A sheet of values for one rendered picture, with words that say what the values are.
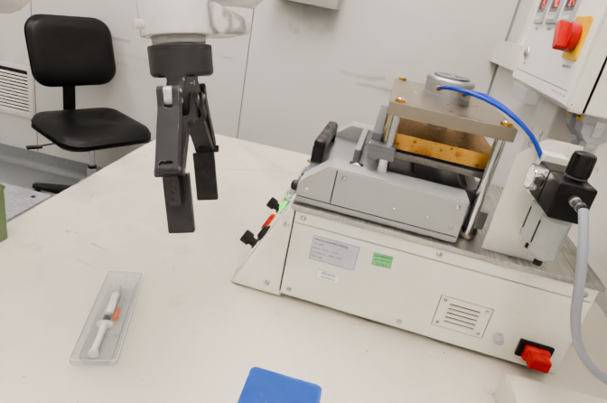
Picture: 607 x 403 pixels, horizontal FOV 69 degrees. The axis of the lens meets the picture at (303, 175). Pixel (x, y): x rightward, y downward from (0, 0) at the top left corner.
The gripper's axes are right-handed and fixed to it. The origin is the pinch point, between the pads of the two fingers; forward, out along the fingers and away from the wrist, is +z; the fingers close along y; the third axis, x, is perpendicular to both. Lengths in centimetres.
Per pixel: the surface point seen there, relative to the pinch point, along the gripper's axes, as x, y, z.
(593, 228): 81, -43, 22
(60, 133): -94, -137, 4
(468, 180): 41.4, -16.3, 2.1
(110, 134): -77, -148, 7
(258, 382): 7.3, 4.8, 23.1
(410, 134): 31.0, -13.3, -6.4
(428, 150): 33.4, -11.7, -4.0
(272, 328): 8.4, -5.6, 21.7
